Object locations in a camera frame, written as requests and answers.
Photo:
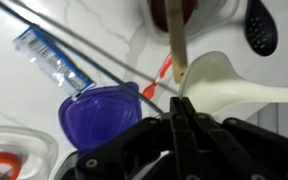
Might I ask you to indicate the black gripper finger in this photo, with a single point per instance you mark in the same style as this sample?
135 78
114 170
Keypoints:
187 158

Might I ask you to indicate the clear bowl with red item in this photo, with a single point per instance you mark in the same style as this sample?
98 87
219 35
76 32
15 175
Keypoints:
26 154

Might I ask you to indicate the red small utensil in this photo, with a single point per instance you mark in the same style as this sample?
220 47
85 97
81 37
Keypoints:
149 90

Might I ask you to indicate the wooden spatula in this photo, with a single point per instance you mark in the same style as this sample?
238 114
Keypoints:
175 24

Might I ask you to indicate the black slotted spoon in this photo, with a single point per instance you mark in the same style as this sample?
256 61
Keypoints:
260 28

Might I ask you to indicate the blue toothbrush package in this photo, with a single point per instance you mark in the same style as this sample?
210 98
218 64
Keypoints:
53 62

